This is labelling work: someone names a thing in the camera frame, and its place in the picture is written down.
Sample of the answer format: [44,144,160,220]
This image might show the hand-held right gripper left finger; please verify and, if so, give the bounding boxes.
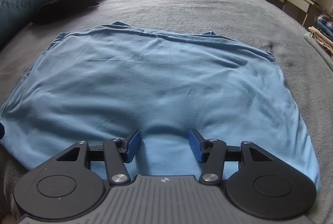
[56,129,141,186]

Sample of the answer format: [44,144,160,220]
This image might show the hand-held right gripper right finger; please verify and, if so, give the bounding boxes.
[189,129,273,185]

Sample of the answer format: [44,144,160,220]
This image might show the light blue t-shirt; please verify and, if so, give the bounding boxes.
[0,21,321,194]

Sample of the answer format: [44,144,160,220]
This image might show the black garment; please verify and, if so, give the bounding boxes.
[31,0,109,25]

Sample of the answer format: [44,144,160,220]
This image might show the teal blue pillow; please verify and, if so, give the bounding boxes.
[0,0,65,49]

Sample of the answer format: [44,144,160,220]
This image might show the grey bed blanket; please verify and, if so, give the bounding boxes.
[0,0,333,224]

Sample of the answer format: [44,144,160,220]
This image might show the grey folded garment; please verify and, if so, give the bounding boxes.
[303,32,333,71]

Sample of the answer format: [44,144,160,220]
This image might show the beige folded garment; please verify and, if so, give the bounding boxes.
[308,26,333,56]

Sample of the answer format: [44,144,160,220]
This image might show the cream desk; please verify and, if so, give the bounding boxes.
[256,0,333,28]

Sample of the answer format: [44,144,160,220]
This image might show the navy plaid folded shirt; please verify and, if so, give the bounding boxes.
[313,13,333,37]

